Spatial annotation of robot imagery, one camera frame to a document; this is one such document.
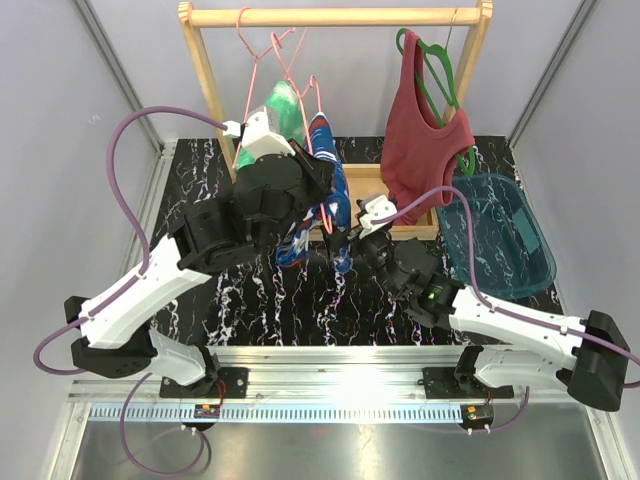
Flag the pink wire hanger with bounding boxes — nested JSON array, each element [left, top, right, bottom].
[[234, 5, 309, 174], [270, 29, 333, 234]]

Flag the blue red white trousers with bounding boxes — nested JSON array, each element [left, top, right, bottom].
[[276, 112, 353, 274]]

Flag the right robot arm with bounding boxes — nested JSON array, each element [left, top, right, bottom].
[[324, 230, 631, 412]]

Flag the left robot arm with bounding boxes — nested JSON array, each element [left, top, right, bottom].
[[71, 142, 335, 397]]

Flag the green tie-dye trousers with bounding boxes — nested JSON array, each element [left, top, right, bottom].
[[234, 81, 305, 171]]

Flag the green plastic hanger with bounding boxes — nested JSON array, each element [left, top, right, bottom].
[[396, 28, 476, 176]]

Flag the wooden clothes rack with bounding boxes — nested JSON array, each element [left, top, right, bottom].
[[178, 1, 493, 240]]

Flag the maroon tank top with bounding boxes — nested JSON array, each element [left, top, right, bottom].
[[380, 30, 475, 226]]

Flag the teal transparent plastic basin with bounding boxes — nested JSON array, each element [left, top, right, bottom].
[[437, 173, 556, 300]]

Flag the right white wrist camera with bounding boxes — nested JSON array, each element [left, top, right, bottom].
[[356, 194, 398, 239]]

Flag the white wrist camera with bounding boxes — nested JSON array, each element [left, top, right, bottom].
[[223, 106, 294, 159], [356, 194, 398, 239]]

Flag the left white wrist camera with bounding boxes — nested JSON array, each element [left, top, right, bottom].
[[223, 106, 294, 159]]

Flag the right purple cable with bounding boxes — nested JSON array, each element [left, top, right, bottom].
[[374, 186, 640, 435]]

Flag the aluminium mounting rail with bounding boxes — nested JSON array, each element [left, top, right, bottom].
[[68, 345, 576, 426]]

